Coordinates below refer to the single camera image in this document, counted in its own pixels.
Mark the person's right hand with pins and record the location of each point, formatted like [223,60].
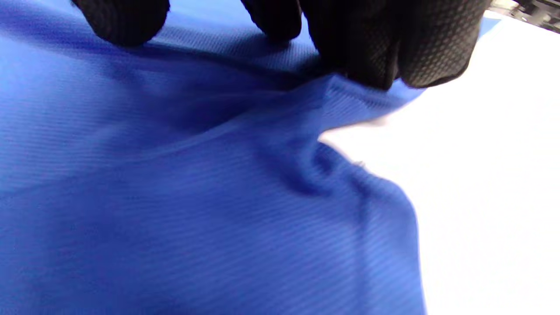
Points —
[393,39]

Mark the blue t-shirt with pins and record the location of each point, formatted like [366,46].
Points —
[175,197]

